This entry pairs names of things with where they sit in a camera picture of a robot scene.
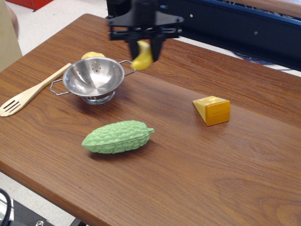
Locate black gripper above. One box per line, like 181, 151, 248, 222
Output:
108, 0, 184, 62

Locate yellow toy banana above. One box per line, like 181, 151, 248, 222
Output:
131, 40, 153, 70

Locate yellow toy behind colander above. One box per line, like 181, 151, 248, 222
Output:
81, 51, 105, 59

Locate orange toy cheese wedge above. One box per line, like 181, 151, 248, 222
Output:
192, 96, 230, 126

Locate green toy bitter gourd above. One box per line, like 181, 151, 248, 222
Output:
81, 120, 155, 154

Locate red box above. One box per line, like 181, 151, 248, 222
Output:
7, 0, 53, 10

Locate beige cardboard panel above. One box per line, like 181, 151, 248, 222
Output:
0, 0, 23, 72

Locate slotted wooden spatula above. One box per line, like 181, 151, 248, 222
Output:
0, 63, 71, 117

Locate steel colander with handles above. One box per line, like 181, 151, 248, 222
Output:
50, 56, 136, 105

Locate dark blue metal frame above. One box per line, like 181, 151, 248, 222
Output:
107, 0, 301, 70

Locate grey metal bracket with screw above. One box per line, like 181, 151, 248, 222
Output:
0, 189, 53, 226

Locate black braided cable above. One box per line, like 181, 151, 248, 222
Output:
0, 188, 12, 226

